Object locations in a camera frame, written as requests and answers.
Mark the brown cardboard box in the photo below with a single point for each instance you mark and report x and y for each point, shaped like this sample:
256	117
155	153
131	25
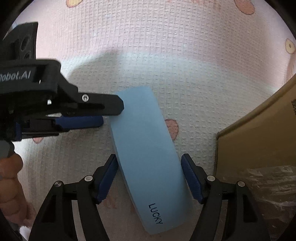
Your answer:
259	149

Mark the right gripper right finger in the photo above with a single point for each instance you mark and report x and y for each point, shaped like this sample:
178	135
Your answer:
244	220

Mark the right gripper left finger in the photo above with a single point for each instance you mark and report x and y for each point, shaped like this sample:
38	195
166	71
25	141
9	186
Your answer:
55	220

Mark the pink cartoon bed sheet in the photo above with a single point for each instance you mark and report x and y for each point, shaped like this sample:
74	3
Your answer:
209	63

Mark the left hand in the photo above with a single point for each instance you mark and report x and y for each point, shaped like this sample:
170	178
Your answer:
13	202

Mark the light blue lucky case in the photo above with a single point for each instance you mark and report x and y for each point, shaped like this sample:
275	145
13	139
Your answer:
149	162

